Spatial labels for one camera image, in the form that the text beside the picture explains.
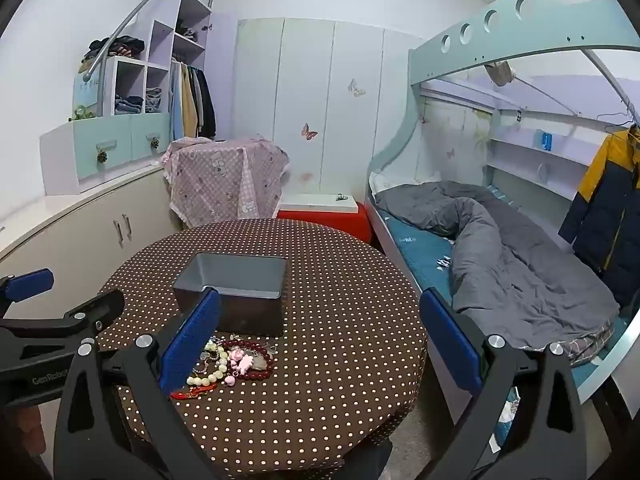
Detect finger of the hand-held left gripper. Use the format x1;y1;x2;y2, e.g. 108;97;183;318
0;268;55;318
0;289;126;348

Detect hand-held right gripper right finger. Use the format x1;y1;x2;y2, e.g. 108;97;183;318
419;287;588;480

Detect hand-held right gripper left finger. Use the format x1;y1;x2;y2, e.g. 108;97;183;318
54;287;223;480

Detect silver chain bracelet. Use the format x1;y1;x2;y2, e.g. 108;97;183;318
192;347;221;376

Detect pale jade bead bracelet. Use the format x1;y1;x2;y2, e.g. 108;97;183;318
187;338;232;387

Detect red cord bracelet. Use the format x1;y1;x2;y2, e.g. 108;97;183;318
170;381;219;401

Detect pink figure charm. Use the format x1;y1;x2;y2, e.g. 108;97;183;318
226;351;257;387

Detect dark red bead bracelet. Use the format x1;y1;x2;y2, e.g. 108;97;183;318
222;339;276;382

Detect silver metal tin box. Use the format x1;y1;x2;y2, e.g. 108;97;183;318
172;252;288;338

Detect white low cabinet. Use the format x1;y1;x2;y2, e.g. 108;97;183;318
0;162;176;301

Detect grey duvet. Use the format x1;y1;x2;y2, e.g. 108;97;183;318
375;180;618;351

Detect blue bedsheet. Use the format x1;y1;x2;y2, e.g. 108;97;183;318
382;212;458;293

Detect plaid bed sheet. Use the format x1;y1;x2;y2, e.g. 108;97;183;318
565;320;617;366

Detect red storage box white lid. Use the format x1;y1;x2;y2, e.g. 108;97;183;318
276;203;373;248

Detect teal drawer unit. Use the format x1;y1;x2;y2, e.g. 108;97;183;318
40;112;173;196

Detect pink checked bear cloth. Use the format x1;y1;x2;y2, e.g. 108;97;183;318
161;135;291;228

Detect white pillow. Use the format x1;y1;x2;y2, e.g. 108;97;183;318
370;172;401;192

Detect white board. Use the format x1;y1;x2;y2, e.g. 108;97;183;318
280;193;358;213

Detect folded jeans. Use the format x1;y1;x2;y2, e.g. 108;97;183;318
114;94;146;115

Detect yellow and navy jacket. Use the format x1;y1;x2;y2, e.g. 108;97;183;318
557;127;640;306

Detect light blue hanging garment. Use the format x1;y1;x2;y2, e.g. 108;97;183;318
169;62;185;141

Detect yellow hanging garment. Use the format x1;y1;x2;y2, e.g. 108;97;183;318
179;64;201;138

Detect black hanging garment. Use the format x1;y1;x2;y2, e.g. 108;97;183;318
197;69;217;138

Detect pile of dark clothes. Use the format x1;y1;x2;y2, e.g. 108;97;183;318
82;35;146;63

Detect purple stair shelf unit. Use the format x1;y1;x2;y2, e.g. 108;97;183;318
72;0;221;141

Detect grey hanging cloth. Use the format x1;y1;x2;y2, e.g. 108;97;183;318
486;60;516;86

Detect white wardrobe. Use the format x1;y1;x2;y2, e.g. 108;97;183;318
232;17;416;196

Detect silver handrail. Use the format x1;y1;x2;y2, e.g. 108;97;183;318
82;0;221;81

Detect teal bunk bed frame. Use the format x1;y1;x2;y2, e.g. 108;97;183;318
365;0;640;411

